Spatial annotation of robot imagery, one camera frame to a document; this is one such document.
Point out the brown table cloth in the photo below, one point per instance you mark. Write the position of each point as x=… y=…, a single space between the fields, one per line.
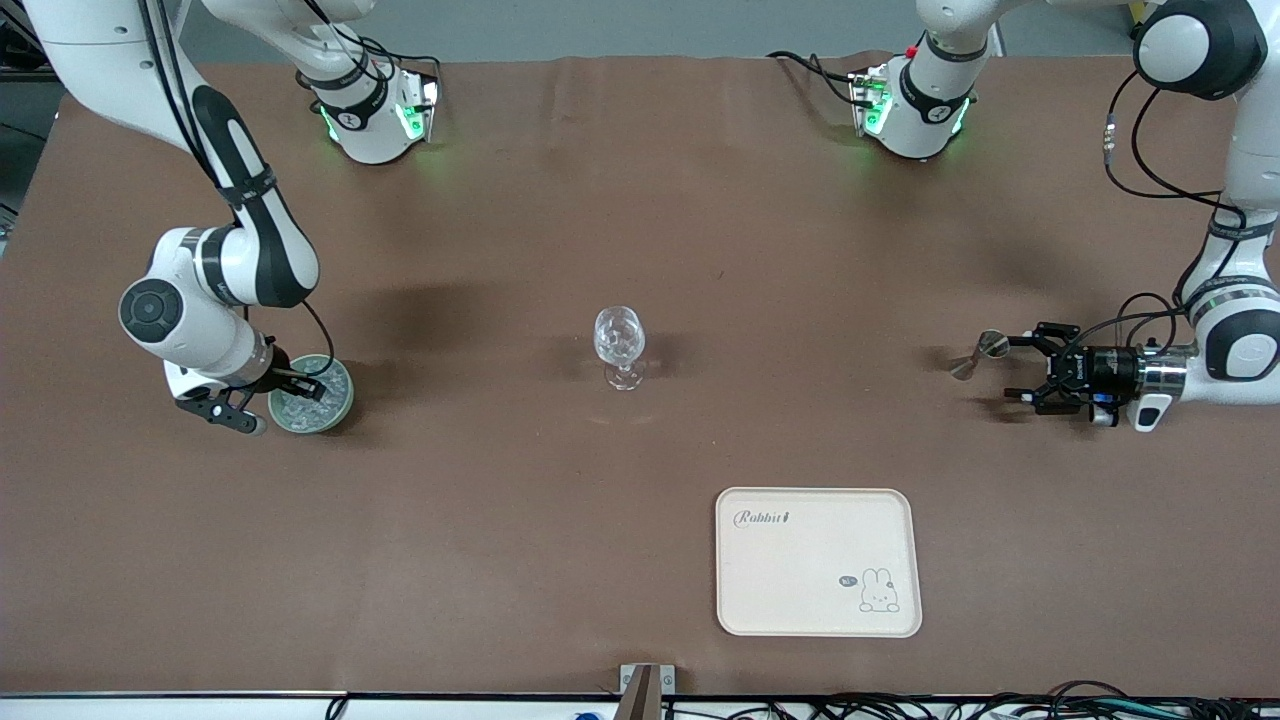
x=500 y=250

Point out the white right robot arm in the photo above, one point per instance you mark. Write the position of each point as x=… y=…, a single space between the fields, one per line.
x=250 y=250

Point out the metal base connector panel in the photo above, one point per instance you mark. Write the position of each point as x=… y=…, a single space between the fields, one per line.
x=425 y=100
x=868 y=100

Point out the brown camera post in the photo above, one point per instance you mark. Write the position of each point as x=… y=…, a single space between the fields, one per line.
x=642 y=700

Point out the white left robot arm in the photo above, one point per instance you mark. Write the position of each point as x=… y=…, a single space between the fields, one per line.
x=1240 y=340

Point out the grey metal bracket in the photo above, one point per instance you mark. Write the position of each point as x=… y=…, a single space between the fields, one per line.
x=668 y=680

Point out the green round bowl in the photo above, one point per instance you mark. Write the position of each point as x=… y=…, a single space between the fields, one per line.
x=342 y=405

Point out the cream rabbit print tray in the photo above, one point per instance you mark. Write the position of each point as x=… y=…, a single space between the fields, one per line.
x=800 y=570

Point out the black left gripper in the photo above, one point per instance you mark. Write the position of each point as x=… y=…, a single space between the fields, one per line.
x=1098 y=372

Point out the pile of clear ice cubes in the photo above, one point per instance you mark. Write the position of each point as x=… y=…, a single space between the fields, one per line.
x=310 y=412

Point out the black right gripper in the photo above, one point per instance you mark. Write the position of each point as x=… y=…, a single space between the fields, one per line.
x=284 y=377

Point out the silver metal jigger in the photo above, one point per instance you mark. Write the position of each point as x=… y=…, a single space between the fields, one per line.
x=990 y=346

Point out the clear wine glass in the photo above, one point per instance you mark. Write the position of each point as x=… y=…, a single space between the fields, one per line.
x=620 y=340

